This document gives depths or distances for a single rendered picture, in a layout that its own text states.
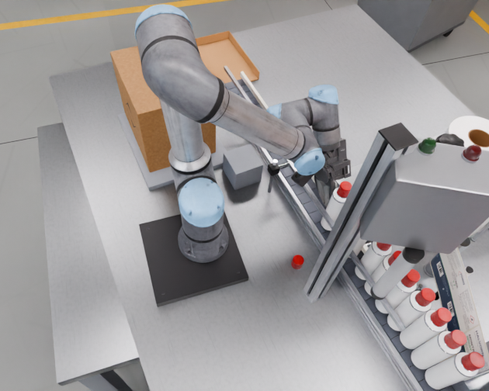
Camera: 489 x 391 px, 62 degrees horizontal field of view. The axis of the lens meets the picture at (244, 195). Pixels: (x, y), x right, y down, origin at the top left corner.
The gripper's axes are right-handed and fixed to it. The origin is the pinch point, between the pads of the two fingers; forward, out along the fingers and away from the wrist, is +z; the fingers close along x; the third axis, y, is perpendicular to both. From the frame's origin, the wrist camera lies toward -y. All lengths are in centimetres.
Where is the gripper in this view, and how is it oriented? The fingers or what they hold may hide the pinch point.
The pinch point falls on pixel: (325, 205)
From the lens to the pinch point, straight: 126.2
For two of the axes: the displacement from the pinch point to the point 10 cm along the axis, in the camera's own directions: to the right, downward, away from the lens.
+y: 9.0, -3.3, 2.9
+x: -4.0, -3.8, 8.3
